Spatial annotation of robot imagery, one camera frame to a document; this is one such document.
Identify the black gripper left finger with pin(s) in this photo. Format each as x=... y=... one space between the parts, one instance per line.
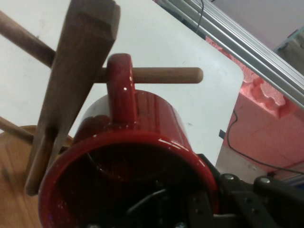
x=199 y=209

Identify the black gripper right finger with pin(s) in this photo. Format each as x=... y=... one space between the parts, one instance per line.
x=249 y=202

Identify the red ceramic mug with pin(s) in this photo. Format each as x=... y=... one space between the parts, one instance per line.
x=154 y=114

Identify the black tape marker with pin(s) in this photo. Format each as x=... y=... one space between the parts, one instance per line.
x=221 y=133

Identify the pink red plastic bag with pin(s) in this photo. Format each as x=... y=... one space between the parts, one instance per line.
x=261 y=123

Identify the wooden mug tree stand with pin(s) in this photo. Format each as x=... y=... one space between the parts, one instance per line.
x=80 y=59

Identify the short aluminium frame rail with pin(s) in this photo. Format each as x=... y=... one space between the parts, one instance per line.
x=249 y=47

